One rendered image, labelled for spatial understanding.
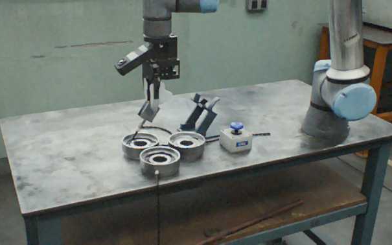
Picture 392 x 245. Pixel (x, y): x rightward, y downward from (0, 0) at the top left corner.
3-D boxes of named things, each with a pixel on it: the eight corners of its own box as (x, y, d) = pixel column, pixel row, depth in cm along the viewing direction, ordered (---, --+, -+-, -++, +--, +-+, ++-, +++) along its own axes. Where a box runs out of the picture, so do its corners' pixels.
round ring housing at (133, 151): (125, 163, 128) (124, 150, 126) (119, 146, 137) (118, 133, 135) (162, 159, 131) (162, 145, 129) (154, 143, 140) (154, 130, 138)
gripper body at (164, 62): (180, 81, 127) (181, 37, 123) (150, 85, 124) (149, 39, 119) (168, 73, 134) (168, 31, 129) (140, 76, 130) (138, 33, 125)
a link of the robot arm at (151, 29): (148, 22, 117) (137, 16, 124) (149, 40, 119) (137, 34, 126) (176, 20, 120) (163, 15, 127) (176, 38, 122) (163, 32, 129)
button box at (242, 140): (230, 153, 135) (232, 138, 133) (219, 143, 141) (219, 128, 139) (254, 148, 138) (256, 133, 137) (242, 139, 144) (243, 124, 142)
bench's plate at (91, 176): (23, 221, 105) (21, 213, 105) (-1, 124, 155) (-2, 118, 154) (407, 137, 155) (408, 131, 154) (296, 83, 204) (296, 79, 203)
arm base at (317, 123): (327, 118, 163) (332, 91, 159) (359, 135, 150) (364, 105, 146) (291, 124, 156) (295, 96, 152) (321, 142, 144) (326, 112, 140)
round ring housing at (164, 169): (144, 159, 131) (143, 145, 129) (181, 161, 130) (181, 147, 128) (137, 177, 121) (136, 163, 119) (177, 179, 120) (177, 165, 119)
